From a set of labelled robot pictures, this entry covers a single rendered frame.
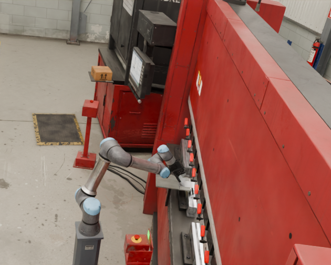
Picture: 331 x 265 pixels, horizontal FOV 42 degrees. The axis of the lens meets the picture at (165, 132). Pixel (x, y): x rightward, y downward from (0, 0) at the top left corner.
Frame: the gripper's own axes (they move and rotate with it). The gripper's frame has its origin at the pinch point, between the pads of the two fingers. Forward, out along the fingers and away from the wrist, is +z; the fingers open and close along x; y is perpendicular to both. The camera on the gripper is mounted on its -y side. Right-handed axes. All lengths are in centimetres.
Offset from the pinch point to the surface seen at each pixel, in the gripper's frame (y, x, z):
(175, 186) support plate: -4.7, -5.3, -3.1
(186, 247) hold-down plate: -6, -60, 8
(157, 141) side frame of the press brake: -21, 86, -1
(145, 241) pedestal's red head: -33, -45, 1
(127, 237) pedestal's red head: -42, -43, -7
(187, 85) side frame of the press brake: 31, 86, -36
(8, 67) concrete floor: -266, 439, -92
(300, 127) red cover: 86, -158, -97
